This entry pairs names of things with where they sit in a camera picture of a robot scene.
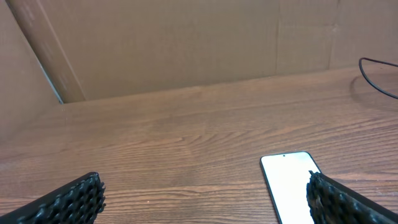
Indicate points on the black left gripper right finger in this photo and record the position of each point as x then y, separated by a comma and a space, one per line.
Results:
333, 203

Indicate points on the Samsung Galaxy smartphone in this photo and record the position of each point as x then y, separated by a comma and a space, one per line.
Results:
287, 176

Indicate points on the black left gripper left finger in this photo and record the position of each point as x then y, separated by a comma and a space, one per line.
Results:
80, 201

